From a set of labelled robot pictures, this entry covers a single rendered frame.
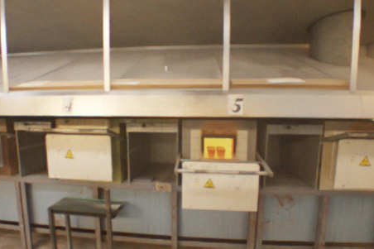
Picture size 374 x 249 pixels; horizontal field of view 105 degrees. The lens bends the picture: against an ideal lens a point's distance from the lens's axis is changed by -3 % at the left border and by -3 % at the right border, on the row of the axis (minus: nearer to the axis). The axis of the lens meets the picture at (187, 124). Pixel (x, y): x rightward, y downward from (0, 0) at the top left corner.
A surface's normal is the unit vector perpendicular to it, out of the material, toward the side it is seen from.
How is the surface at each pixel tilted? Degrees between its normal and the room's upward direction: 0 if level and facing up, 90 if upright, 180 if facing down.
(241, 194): 90
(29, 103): 80
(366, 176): 90
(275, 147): 90
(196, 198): 90
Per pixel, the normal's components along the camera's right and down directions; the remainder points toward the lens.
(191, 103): -0.07, -0.11
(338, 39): -0.53, 0.06
